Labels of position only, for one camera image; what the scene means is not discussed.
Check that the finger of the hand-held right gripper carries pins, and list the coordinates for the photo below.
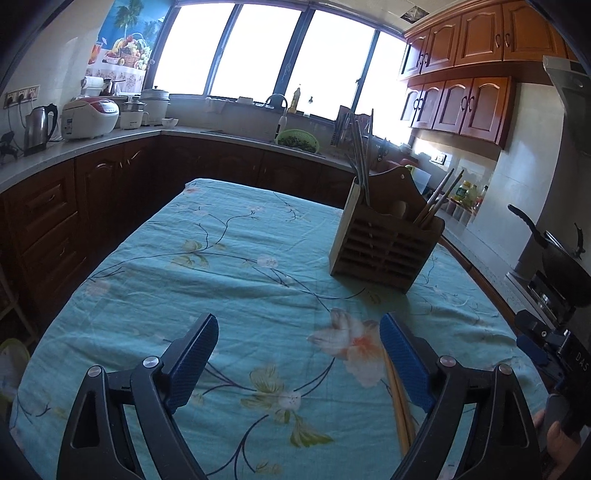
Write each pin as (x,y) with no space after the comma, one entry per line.
(533,353)

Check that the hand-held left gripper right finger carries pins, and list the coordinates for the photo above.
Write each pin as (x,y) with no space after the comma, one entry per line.
(406,364)

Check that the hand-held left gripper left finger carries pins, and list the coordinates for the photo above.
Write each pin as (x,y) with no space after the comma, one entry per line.
(194,360)

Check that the wooden chopstick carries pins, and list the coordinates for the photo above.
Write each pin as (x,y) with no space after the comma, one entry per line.
(436,196)
(398,415)
(431,208)
(447,196)
(408,417)

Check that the wooden utensil holder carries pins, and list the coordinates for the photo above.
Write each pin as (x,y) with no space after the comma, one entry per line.
(383,249)

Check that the steel chopstick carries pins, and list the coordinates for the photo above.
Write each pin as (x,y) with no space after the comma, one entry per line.
(366,177)
(359,166)

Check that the person's right hand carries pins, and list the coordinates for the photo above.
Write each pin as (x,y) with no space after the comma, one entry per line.
(563,447)

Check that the gas stove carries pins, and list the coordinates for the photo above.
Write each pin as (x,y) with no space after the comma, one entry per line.
(547,297)

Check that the teal floral tablecloth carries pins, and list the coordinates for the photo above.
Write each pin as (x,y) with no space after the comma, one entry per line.
(231,277)

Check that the row of spice jars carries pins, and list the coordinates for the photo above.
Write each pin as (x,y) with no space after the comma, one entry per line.
(457,212)

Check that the yellow oil bottles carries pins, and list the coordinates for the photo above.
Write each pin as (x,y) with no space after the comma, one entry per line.
(467,194)

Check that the wooden rack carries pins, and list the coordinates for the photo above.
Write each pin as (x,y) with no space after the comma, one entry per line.
(18,314)

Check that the pale green plastic bag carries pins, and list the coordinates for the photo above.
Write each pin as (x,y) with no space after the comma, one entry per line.
(13,374)

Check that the wooden base cabinets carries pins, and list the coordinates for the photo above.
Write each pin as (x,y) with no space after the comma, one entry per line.
(115,194)

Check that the red bowl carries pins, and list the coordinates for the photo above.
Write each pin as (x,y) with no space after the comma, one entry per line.
(402,162)

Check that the dark utensil stand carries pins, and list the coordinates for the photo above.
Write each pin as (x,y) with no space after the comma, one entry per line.
(382,150)

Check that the steel kitchen sink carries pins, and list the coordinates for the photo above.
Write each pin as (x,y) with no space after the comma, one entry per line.
(240,134)

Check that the small white bowl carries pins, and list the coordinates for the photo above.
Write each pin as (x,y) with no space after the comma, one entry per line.
(170,122)

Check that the green colander with greens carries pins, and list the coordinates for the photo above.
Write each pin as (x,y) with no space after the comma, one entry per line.
(298,141)

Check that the grey stone countertop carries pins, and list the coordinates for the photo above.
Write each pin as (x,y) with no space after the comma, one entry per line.
(69,148)

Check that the small white electric pot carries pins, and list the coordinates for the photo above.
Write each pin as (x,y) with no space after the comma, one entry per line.
(133,114)

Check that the grey range hood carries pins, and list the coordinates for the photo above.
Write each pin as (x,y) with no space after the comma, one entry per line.
(570,101)

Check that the white rag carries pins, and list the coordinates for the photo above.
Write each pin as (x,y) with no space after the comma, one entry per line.
(216,104)

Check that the large white rice cooker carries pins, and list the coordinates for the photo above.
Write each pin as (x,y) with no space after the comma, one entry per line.
(156,104)

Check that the white and red rice cooker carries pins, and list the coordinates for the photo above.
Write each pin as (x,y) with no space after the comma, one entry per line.
(90,120)

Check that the curved kitchen faucet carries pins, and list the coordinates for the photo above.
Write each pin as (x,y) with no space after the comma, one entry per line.
(277,99)

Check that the clear dispenser bottle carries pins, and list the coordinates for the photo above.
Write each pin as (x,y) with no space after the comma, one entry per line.
(309,107)

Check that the steel electric kettle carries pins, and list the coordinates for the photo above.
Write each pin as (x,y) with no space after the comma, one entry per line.
(39,131)

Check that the yellow dish soap bottle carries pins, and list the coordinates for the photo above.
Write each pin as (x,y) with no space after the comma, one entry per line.
(296,101)

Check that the dark cooking pot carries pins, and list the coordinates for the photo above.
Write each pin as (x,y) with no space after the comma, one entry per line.
(114,87)

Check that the paper towel roll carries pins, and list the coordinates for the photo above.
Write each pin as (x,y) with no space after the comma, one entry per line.
(93,85)

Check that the large kitchen window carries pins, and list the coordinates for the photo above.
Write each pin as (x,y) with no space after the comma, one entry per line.
(258,50)

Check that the tropical fruit poster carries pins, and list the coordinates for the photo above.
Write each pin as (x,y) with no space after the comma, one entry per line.
(131,46)

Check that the recessed ceiling vent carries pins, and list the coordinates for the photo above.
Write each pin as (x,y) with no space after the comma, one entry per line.
(414,14)

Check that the black wall switch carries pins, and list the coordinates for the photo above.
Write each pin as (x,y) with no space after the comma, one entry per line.
(439,158)

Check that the wooden wall cabinets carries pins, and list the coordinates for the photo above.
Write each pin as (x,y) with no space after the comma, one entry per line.
(475,92)

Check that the wall socket strip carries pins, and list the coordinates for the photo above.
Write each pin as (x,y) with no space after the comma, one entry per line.
(22,96)

